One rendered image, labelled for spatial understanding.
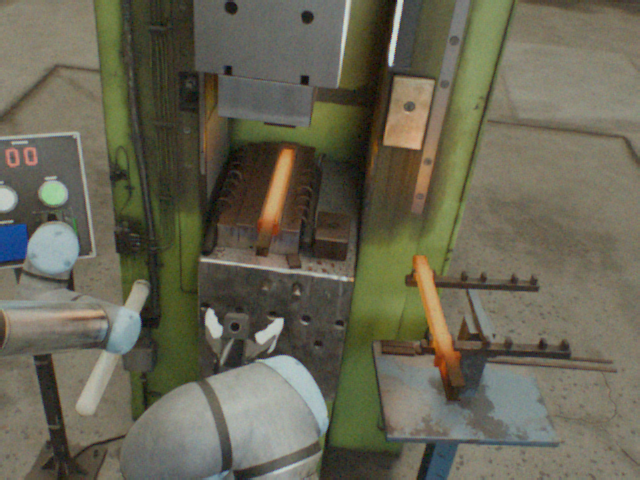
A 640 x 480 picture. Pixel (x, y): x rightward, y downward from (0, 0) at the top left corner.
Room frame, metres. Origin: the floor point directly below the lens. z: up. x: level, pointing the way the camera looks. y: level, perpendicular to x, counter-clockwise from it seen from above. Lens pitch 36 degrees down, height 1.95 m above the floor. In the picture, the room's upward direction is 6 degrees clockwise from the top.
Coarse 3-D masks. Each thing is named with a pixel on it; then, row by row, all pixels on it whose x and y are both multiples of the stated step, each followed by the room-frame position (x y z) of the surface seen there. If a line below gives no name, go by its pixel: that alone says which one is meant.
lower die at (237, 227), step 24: (264, 144) 1.72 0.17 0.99; (240, 168) 1.59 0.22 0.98; (264, 168) 1.59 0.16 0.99; (312, 168) 1.65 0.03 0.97; (240, 192) 1.47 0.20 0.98; (264, 192) 1.47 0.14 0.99; (288, 192) 1.48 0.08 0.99; (240, 216) 1.35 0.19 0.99; (288, 216) 1.37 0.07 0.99; (240, 240) 1.32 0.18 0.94; (288, 240) 1.32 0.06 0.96
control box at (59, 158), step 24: (0, 144) 1.23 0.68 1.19; (24, 144) 1.25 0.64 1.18; (48, 144) 1.27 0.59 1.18; (72, 144) 1.29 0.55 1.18; (0, 168) 1.21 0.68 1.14; (24, 168) 1.23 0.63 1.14; (48, 168) 1.24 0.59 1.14; (72, 168) 1.26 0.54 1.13; (24, 192) 1.20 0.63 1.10; (72, 192) 1.23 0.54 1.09; (0, 216) 1.16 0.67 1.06; (24, 216) 1.17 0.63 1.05; (0, 264) 1.10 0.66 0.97
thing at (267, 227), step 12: (288, 156) 1.64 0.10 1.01; (288, 168) 1.58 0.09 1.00; (276, 180) 1.51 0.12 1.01; (276, 192) 1.45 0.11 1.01; (276, 204) 1.39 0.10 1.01; (264, 216) 1.34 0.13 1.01; (276, 216) 1.35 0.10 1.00; (264, 228) 1.28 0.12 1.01; (276, 228) 1.30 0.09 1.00; (264, 240) 1.24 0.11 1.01; (264, 252) 1.22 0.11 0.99
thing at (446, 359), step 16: (416, 256) 1.28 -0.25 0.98; (432, 288) 1.17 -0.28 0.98; (432, 304) 1.12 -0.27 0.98; (432, 320) 1.07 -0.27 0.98; (448, 336) 1.03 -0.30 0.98; (448, 352) 0.97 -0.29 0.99; (448, 368) 0.93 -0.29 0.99; (448, 384) 0.92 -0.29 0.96; (464, 384) 0.89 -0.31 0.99; (448, 400) 0.88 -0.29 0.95
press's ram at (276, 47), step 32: (224, 0) 1.32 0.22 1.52; (256, 0) 1.32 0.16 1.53; (288, 0) 1.32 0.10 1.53; (320, 0) 1.31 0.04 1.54; (224, 32) 1.32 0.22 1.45; (256, 32) 1.32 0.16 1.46; (288, 32) 1.32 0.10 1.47; (320, 32) 1.31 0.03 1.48; (224, 64) 1.32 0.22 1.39; (256, 64) 1.32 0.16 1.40; (288, 64) 1.32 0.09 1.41; (320, 64) 1.31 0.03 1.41
